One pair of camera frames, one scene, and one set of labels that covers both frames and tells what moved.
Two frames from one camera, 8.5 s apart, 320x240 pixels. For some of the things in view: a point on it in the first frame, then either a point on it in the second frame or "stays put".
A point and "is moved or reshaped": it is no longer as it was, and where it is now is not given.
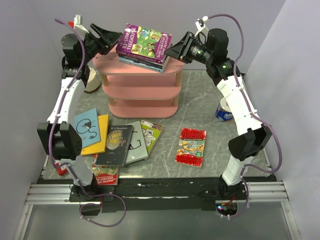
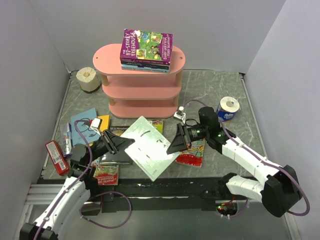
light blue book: [87, 125] stays put
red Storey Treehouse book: [191, 147] stays put
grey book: [137, 150] is moved or reshaped
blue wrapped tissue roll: [223, 112] stays put
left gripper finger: [106, 39] to [115, 143]
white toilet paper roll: [94, 81] stays put
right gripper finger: [181, 49] to [182, 140]
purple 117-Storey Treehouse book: [143, 43] is moved or reshaped
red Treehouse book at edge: [106, 174] stays put
